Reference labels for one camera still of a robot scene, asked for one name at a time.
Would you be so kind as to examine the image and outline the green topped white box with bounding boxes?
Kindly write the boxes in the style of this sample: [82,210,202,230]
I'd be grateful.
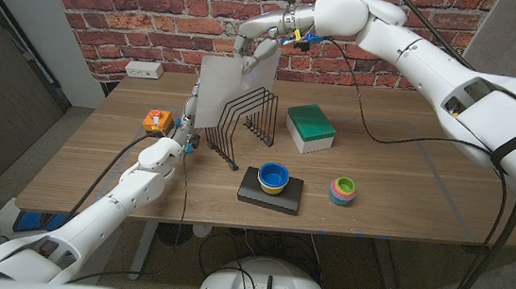
[283,100,339,159]

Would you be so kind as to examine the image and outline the blue plastic cup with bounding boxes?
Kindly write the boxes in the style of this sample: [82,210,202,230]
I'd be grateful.
[257,161,291,190]

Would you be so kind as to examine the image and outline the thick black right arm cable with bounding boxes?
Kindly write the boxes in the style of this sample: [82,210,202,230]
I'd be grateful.
[257,0,516,289]

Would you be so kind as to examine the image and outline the orange emergency stop box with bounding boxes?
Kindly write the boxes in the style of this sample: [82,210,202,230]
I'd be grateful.
[141,108,175,135]

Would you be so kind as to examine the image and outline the rainbow stacked cups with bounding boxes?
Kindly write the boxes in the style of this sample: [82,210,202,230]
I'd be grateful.
[327,175,359,208]

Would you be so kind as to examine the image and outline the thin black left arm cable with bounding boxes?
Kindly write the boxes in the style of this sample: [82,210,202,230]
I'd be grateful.
[66,139,192,289]

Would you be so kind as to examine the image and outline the brick print backdrop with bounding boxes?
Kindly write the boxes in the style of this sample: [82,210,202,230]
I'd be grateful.
[29,0,500,121]

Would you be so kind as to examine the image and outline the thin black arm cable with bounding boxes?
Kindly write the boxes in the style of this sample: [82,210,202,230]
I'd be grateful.
[66,139,192,289]
[309,37,516,245]

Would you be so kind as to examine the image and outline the yellow plastic cup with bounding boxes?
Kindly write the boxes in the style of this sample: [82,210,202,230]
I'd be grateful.
[256,175,290,196]

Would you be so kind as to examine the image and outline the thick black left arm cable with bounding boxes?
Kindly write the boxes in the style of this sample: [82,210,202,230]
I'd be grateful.
[58,121,165,238]

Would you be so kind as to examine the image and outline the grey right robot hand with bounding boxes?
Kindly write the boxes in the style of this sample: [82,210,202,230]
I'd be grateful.
[230,0,318,80]

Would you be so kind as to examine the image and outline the white power outlet strip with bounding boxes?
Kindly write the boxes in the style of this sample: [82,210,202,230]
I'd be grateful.
[124,59,165,81]

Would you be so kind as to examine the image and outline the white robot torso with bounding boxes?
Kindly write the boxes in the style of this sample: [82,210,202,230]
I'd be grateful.
[195,251,336,289]

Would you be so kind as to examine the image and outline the white blue floor device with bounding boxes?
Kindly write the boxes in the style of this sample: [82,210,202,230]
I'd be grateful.
[0,195,74,247]

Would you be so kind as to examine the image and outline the dark grey flat box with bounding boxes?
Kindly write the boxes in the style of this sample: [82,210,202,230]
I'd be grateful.
[234,164,306,217]

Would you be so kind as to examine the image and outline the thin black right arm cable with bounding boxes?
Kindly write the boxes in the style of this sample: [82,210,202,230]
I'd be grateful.
[309,37,516,245]

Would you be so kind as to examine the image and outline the white file sheet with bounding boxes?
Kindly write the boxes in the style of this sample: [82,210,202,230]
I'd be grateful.
[192,39,282,137]

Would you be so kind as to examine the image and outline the white table leg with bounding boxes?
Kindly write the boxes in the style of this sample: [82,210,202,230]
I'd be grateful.
[129,219,160,282]

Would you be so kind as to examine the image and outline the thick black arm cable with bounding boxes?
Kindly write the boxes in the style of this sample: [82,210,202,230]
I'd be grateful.
[58,121,165,238]
[257,0,516,289]

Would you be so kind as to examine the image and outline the black wire file holder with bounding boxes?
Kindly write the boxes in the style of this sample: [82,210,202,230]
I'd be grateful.
[198,81,282,176]

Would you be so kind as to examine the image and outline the grey table leg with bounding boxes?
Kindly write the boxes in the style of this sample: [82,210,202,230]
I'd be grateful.
[370,238,405,289]

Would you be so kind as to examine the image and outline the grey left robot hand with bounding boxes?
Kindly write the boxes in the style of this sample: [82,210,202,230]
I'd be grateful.
[169,79,208,152]

